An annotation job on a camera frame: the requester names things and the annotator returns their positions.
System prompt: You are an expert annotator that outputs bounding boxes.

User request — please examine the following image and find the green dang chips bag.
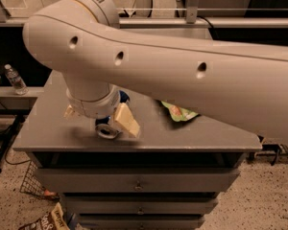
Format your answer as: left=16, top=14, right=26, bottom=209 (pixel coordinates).
left=162, top=102, right=198, bottom=122

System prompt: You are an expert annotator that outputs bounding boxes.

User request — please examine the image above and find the blue pepsi can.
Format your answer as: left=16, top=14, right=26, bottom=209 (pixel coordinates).
left=95, top=90, right=130, bottom=140

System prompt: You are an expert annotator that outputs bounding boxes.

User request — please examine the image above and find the brown snack bag on floor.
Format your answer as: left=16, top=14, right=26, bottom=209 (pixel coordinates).
left=18, top=202, right=70, bottom=230

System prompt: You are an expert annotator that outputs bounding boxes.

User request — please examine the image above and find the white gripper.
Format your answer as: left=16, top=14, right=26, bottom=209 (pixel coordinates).
left=63, top=85, right=140, bottom=138

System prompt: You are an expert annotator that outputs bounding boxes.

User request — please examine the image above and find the grey metal railing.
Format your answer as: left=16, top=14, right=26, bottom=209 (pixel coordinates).
left=0, top=0, right=288, bottom=29

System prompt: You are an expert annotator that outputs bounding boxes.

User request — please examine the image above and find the black stand leg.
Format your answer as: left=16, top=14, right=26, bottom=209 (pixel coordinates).
left=0, top=115, right=25, bottom=173

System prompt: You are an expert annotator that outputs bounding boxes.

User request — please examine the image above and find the wire mesh basket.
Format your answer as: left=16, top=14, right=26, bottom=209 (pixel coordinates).
left=20, top=162, right=58, bottom=200

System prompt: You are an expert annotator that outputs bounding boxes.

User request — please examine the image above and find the grey drawer cabinet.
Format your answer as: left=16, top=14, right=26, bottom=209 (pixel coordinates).
left=14, top=69, right=260, bottom=230

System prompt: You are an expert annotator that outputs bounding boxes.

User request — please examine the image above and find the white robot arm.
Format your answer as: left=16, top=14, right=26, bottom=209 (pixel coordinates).
left=23, top=0, right=288, bottom=145

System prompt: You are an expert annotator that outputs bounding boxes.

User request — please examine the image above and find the clear plastic water bottle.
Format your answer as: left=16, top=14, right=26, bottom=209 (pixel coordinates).
left=4, top=64, right=28, bottom=95

